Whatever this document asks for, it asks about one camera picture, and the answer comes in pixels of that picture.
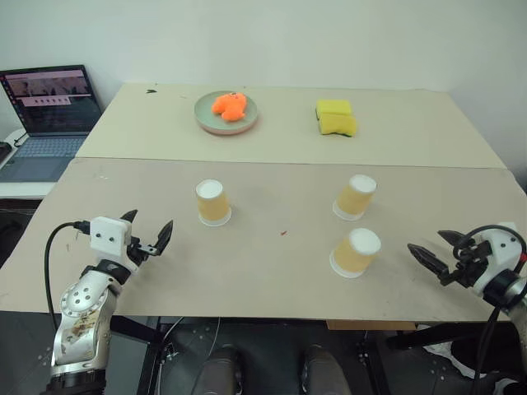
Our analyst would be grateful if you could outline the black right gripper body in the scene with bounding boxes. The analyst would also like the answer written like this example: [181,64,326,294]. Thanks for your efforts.
[438,240,494,290]

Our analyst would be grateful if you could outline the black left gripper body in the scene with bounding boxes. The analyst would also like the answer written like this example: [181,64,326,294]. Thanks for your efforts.
[125,236,160,267]

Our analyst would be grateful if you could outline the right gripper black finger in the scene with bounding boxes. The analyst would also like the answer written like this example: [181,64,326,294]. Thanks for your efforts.
[436,230,475,249]
[407,243,450,283]

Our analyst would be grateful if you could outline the upturned tan paper cup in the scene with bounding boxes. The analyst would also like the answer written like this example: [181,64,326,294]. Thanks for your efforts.
[195,178,232,227]
[329,227,383,280]
[331,174,378,221]

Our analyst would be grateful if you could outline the brown cardboard strip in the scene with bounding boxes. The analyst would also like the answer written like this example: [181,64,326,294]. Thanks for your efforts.
[326,320,417,332]

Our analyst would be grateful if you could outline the pale green round plate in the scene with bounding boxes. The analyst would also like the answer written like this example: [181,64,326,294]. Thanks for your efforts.
[194,91,262,137]

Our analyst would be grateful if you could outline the open grey laptop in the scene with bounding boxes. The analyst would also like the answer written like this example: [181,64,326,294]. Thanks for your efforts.
[0,63,104,184]

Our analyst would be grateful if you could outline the dark rounded shape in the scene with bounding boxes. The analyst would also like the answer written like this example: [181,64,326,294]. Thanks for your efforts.
[196,344,243,395]
[301,343,350,395]

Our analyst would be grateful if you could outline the orange plush toy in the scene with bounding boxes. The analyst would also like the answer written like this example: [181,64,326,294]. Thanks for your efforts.
[211,92,250,123]

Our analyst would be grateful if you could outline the yellow sponge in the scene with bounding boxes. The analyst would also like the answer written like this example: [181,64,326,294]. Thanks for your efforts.
[318,114,359,138]
[315,98,354,121]

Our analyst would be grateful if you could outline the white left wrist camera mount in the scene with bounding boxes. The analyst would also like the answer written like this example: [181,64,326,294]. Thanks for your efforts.
[89,216,133,262]

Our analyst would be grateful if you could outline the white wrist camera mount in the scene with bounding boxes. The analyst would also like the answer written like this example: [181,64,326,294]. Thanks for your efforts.
[473,221,527,298]
[89,216,133,262]

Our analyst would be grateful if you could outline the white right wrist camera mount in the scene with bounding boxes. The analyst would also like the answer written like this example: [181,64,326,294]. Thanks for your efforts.
[473,221,527,298]

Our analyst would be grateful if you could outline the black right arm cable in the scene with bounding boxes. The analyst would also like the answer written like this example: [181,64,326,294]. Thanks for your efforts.
[463,224,527,395]

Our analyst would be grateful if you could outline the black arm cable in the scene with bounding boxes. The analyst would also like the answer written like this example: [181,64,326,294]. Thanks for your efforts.
[44,221,92,331]
[463,224,527,395]

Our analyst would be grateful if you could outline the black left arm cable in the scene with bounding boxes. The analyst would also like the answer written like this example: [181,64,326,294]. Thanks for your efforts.
[44,221,92,331]

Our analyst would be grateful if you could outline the thin white cable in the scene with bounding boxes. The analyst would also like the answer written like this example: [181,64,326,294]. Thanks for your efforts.
[207,316,222,356]

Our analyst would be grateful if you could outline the black table frame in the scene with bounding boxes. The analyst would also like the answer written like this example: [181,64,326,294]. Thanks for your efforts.
[107,316,456,395]

